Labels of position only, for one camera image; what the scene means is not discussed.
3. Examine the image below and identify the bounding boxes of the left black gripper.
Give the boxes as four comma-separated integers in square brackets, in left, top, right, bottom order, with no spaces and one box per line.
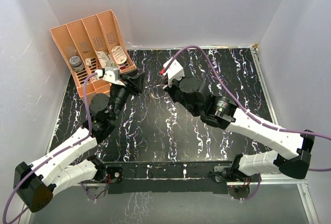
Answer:
[110,69,146,121]

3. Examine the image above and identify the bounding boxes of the white paper packets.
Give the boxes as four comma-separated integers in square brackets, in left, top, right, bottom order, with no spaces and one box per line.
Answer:
[96,51,111,67]

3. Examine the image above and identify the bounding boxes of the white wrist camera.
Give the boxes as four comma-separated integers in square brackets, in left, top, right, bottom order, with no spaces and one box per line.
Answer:
[96,61,124,85]
[161,59,185,87]

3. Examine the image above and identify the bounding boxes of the small white card box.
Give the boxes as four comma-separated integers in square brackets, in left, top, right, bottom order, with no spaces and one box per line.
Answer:
[85,57,95,67]

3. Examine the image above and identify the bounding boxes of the peach plastic desk organizer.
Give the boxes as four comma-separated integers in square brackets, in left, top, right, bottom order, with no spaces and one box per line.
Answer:
[50,10,137,98]

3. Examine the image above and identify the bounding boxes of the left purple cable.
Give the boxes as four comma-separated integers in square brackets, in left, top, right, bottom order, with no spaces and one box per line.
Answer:
[3,70,104,224]

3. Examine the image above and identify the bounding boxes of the grey round tin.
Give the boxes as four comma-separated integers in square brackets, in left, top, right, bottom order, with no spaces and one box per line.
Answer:
[69,55,84,72]

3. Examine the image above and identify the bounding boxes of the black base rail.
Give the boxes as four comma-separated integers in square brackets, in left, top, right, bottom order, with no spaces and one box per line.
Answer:
[106,161,230,194]

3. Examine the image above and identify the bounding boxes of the large silver keyring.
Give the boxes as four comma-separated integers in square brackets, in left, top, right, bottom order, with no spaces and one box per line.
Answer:
[148,84,167,100]

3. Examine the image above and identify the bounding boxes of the white oval packet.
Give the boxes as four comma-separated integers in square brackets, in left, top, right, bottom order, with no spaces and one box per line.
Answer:
[111,46,127,65]

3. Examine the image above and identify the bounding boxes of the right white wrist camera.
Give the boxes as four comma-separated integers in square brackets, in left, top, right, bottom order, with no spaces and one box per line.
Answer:
[161,59,185,87]

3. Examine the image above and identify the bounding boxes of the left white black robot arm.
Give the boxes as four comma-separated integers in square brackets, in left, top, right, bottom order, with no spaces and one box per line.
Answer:
[13,70,145,213]

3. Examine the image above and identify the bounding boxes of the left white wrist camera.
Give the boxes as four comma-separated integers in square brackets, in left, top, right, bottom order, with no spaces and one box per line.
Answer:
[96,61,124,85]

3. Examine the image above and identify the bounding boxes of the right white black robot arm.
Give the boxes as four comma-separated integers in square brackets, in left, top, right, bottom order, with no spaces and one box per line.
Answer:
[163,77,314,181]

